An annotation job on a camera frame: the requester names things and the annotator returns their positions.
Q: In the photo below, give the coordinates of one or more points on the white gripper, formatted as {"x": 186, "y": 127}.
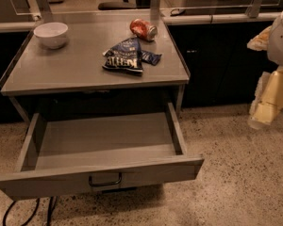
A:
{"x": 281, "y": 40}

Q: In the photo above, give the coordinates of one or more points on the blue Kettle chip bag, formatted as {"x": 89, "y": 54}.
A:
{"x": 126, "y": 55}

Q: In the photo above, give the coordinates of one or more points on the open grey top drawer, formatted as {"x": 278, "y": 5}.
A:
{"x": 58, "y": 157}

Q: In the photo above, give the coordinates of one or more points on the small blue snack bar wrapper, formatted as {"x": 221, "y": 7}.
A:
{"x": 150, "y": 58}

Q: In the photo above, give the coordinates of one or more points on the red soda can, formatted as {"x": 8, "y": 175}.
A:
{"x": 143, "y": 29}

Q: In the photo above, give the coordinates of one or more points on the black office chair base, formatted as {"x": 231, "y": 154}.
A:
{"x": 115, "y": 5}

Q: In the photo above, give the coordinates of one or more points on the grey metal cabinet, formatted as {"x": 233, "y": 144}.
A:
{"x": 78, "y": 65}

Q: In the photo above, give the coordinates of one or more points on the white ceramic bowl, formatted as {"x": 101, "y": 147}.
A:
{"x": 52, "y": 35}

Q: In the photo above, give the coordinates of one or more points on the dark counter with rail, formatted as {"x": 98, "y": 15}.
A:
{"x": 223, "y": 69}

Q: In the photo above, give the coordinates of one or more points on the black drawer handle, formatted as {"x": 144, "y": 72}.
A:
{"x": 105, "y": 179}

